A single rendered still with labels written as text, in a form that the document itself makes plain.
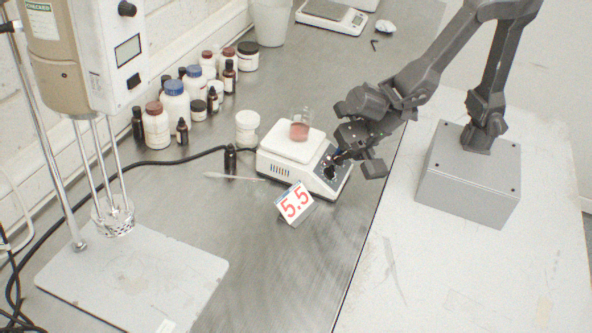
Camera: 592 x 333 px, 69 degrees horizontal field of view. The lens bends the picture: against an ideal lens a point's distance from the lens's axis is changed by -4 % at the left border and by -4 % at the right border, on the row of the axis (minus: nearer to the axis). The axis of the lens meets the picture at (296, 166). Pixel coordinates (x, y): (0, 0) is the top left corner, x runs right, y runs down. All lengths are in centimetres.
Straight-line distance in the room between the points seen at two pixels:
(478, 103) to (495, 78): 7
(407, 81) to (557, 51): 156
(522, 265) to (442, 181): 24
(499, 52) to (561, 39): 142
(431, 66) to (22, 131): 79
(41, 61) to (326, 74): 104
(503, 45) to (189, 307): 75
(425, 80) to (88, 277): 71
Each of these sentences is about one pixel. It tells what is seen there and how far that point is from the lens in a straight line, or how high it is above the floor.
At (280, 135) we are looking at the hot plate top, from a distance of 102.
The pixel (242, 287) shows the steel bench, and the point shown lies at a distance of 85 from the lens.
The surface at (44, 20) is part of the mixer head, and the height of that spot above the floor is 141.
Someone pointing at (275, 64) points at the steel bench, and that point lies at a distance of 147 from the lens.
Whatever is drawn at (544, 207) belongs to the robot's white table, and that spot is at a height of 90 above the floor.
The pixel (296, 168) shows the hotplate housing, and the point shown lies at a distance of 98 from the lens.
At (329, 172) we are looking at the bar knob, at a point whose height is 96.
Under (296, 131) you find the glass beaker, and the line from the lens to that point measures 98.
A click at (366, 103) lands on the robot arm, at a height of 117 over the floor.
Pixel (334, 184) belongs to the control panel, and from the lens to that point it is 100.
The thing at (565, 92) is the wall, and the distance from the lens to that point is 248.
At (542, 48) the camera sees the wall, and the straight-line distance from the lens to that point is 238.
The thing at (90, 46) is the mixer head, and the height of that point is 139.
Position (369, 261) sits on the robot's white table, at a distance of 92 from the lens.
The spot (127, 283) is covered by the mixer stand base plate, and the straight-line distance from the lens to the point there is 86.
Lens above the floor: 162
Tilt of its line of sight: 42 degrees down
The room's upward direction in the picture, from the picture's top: 8 degrees clockwise
